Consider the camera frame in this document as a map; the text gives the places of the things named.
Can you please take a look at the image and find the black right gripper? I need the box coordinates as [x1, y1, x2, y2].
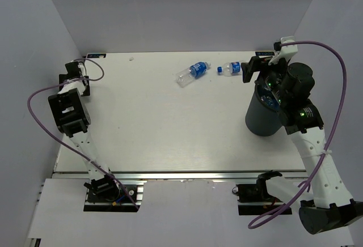
[240, 53, 290, 105]

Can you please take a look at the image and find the clear bottle blue label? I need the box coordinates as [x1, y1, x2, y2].
[217, 61, 242, 77]

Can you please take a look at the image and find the crushed bottle blue label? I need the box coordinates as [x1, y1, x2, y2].
[176, 61, 211, 88]

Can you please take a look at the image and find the dark grey bin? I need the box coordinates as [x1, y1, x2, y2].
[245, 84, 282, 137]

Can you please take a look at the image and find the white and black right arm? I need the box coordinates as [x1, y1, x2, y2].
[241, 56, 362, 235]

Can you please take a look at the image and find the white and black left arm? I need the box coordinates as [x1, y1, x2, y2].
[48, 61, 120, 202]

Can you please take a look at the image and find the blue corner tag right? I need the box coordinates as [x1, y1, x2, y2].
[255, 51, 275, 56]

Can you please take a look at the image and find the blue corner tag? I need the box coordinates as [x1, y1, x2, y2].
[255, 51, 275, 56]
[86, 53, 106, 58]

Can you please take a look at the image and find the blue corner tag left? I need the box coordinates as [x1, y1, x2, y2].
[86, 53, 106, 58]

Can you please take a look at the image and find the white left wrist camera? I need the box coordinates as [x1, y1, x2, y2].
[78, 62, 87, 75]

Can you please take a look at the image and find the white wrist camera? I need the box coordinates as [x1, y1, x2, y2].
[269, 36, 298, 65]
[78, 62, 87, 75]

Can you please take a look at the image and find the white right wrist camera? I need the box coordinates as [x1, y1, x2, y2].
[269, 36, 298, 65]

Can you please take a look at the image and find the aluminium front rail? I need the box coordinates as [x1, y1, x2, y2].
[52, 171, 308, 180]

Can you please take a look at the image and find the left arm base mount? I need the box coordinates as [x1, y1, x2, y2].
[83, 184, 143, 212]

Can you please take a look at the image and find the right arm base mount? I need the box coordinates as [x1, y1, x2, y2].
[231, 171, 282, 216]

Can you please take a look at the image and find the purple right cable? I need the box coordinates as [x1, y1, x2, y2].
[247, 40, 347, 229]

